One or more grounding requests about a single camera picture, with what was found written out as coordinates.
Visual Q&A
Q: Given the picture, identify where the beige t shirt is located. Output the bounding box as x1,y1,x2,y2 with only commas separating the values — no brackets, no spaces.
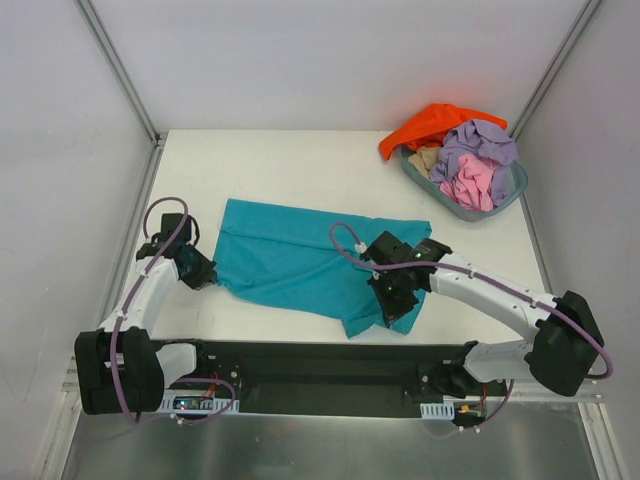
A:
408,147,441,178

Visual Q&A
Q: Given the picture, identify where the teal t shirt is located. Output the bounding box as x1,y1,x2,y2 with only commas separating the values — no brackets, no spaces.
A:
213,199,432,338

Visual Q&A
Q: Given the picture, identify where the lilac t shirt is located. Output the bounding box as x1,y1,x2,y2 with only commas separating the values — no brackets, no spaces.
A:
429,119,519,205

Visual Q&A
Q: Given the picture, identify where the left aluminium frame post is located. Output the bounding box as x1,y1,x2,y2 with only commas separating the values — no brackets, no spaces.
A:
74,0,166,147

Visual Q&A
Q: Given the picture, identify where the pink t shirt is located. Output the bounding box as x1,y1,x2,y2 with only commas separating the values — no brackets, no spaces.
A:
439,153,507,213

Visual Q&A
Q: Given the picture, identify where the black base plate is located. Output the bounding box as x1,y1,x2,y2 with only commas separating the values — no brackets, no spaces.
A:
172,340,506,418

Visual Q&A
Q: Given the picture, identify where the right aluminium frame post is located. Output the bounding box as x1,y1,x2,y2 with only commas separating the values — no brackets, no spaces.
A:
511,0,605,140

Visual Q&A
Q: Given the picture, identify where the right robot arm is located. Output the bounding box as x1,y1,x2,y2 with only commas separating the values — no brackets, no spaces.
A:
356,231,604,398

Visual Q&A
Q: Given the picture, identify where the right white cable duct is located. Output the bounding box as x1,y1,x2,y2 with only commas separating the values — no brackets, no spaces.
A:
419,401,456,421

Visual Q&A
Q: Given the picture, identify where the left white cable duct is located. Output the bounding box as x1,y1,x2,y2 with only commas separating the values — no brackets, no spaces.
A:
156,393,240,416

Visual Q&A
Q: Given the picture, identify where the aluminium frame post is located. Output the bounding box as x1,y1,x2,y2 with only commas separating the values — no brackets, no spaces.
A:
511,0,605,140
74,0,166,147

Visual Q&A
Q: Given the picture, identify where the grey-blue plastic basket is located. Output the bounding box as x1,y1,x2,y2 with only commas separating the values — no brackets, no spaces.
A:
397,144,530,222

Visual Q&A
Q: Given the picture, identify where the white cable duct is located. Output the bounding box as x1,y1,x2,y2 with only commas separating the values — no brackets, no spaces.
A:
156,393,240,416
419,401,456,421

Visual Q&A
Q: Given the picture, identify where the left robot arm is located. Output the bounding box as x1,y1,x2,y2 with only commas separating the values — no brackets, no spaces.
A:
74,213,216,415

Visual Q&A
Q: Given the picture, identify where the orange t shirt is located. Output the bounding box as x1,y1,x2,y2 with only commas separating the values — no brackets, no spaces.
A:
378,103,508,161

